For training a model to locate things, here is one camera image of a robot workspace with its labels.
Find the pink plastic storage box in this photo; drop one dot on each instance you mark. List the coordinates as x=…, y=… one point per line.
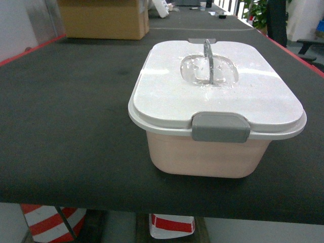
x=182, y=155

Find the black office chair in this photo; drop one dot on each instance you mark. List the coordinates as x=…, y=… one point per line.
x=295, y=21

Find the green potted plant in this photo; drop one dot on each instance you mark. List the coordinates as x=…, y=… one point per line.
x=256, y=13

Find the red white traffic cone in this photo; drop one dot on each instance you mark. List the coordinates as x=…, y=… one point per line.
x=53, y=224

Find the cardboard box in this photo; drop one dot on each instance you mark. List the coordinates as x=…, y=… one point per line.
x=126, y=20

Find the white box lid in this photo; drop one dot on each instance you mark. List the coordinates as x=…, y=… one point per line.
x=220, y=92

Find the black table mat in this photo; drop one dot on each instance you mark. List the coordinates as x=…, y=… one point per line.
x=67, y=139

